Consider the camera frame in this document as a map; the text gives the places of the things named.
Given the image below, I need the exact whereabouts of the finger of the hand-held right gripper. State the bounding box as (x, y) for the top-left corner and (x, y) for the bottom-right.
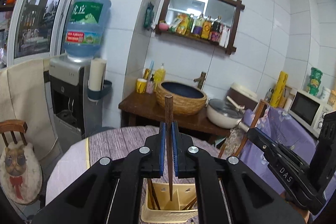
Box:
(247, 128), (309, 166)
(246, 133), (311, 180)

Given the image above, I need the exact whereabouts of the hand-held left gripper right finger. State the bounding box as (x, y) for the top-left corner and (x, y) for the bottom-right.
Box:
(171, 121), (306, 224)

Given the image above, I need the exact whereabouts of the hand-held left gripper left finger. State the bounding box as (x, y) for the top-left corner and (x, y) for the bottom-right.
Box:
(31, 121), (166, 224)

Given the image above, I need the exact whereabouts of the brown wooden chopstick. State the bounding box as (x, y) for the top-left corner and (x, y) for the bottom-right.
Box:
(147, 179), (158, 210)
(165, 95), (174, 201)
(150, 179), (161, 210)
(182, 197), (198, 211)

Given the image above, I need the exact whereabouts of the cream plastic utensil holder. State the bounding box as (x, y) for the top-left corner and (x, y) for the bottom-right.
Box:
(141, 178), (200, 223)

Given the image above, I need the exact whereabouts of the purple floral cloth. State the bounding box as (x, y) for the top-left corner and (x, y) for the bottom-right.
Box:
(240, 106), (323, 203)

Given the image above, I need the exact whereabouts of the cloth-draped wooden chair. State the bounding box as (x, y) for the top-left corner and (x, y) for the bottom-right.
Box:
(217, 99), (271, 159)

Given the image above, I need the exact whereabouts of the brown patterned cloth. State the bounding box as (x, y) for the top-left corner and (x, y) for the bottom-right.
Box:
(222, 127), (248, 159)

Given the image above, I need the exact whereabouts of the white rice paddle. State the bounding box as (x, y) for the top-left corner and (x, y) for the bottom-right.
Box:
(226, 96), (246, 110)

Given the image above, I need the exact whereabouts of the purple striped tablecloth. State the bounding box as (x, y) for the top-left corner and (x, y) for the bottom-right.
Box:
(87, 126), (226, 161)

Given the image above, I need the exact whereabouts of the cream frying pan with lid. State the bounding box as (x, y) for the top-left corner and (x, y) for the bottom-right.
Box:
(206, 98), (250, 132)

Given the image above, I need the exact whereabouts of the woven wash basin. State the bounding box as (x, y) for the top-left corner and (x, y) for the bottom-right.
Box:
(156, 81), (208, 115)

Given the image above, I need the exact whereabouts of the dark wooden sink counter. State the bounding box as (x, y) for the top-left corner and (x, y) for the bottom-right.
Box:
(119, 91), (231, 140)

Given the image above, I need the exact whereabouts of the white microwave oven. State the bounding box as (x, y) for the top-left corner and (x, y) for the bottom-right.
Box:
(288, 89), (334, 135)

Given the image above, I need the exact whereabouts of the cream rice cooker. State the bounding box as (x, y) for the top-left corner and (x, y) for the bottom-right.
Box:
(226, 82), (259, 110)

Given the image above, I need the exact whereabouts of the yellow wrapped roll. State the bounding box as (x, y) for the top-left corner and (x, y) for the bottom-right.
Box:
(270, 71), (289, 108)

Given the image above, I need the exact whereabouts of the yellow cup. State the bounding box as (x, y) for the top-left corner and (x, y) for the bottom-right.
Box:
(136, 78), (147, 94)

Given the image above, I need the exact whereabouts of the white paper cup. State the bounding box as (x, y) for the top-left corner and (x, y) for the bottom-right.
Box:
(321, 86), (332, 102)

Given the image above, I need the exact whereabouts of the stack of green cups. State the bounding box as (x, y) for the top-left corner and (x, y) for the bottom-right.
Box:
(306, 67), (323, 96)

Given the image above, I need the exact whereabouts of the yellow soap bottle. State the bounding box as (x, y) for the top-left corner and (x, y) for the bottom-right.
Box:
(153, 63), (166, 84)

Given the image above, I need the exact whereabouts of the bronze faucet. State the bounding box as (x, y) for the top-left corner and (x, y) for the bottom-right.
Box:
(193, 71), (207, 90)

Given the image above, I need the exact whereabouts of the grey roll holder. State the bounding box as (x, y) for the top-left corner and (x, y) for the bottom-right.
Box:
(87, 79), (113, 102)

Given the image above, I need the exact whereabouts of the white squeeze bottle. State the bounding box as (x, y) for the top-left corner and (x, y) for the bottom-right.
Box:
(219, 25), (231, 47)

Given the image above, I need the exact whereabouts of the wooden framed mirror shelf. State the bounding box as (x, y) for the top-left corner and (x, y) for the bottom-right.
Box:
(155, 0), (245, 56)

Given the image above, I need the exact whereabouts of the dark sauce bottle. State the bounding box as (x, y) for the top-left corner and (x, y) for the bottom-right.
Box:
(209, 16), (222, 42)

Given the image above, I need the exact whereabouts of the amber bottle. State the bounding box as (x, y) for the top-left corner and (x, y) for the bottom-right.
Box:
(201, 16), (213, 39)

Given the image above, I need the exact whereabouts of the grey water dispenser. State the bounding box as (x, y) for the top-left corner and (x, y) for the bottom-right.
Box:
(49, 55), (91, 138)

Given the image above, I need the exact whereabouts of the yellow oil bottle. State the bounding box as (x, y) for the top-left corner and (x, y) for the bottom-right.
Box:
(193, 14), (205, 38)

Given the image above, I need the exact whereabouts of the yellow snack bag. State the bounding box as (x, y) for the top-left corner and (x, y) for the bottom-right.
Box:
(175, 13), (189, 35)

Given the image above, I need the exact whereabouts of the green capped bottle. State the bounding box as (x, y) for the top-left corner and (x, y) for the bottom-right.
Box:
(187, 13), (195, 35)

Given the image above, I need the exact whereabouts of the green hanging bag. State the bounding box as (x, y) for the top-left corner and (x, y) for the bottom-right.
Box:
(143, 1), (155, 30)

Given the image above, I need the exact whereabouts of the blue water jug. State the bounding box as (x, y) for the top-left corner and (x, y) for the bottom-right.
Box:
(64, 0), (112, 63)

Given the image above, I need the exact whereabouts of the cat print cushion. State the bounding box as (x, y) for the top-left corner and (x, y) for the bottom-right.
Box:
(0, 141), (43, 205)

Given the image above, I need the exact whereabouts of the beige cloth cover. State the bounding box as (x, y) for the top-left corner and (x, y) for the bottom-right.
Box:
(0, 58), (57, 161)

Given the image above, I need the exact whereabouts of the wooden spindle chair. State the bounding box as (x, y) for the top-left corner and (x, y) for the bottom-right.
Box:
(0, 120), (28, 147)

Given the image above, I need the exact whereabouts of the white framed window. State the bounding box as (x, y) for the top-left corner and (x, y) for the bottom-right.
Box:
(7, 0), (90, 65)

